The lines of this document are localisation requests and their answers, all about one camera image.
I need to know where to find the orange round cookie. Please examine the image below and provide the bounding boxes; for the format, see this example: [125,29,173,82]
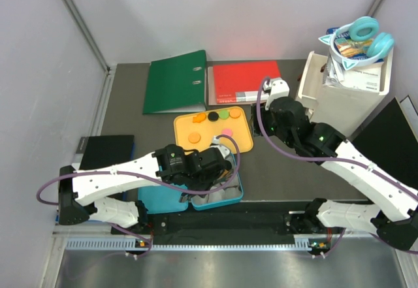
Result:
[187,132,201,144]
[229,108,242,119]

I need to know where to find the yellow plastic tray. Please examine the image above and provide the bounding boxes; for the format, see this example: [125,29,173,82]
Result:
[173,106,253,153]

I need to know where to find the teal tin lid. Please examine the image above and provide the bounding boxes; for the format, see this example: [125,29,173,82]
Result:
[138,185,189,214]

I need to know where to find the metal kitchen tongs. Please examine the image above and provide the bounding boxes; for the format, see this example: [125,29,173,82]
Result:
[179,170,241,205]

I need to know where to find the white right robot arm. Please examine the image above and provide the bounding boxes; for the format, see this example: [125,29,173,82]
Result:
[251,78,417,254]

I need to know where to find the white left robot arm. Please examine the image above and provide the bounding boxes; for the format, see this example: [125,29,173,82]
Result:
[58,143,233,234]

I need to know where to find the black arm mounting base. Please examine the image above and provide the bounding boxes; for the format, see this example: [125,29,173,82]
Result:
[110,201,347,236]

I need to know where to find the teal cookie tin box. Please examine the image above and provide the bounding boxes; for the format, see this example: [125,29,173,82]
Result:
[191,174,244,210]

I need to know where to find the pink round cookie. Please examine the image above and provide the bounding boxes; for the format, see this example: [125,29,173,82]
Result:
[221,128,233,137]

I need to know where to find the orange fish-shaped cookie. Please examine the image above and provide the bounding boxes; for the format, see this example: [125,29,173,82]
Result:
[192,112,206,123]

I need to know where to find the green round cookie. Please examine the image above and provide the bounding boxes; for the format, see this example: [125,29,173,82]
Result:
[218,110,229,120]

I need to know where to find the white storage cabinet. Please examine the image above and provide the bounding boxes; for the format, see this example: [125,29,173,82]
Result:
[295,51,393,137]

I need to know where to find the red folder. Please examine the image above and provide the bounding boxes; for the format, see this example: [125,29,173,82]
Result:
[212,60,289,103]

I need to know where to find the black notebook at left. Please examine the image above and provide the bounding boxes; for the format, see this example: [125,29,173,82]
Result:
[71,135,135,170]

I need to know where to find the black binder at right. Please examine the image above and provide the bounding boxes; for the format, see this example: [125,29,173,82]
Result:
[353,98,417,189]

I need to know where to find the teal cat-ear headphones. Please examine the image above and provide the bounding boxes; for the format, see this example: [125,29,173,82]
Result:
[318,16,394,71]

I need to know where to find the green ring binder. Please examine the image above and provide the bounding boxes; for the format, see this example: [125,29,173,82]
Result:
[142,50,206,114]

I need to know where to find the white cable duct rail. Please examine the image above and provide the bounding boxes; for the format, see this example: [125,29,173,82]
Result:
[65,238,313,252]

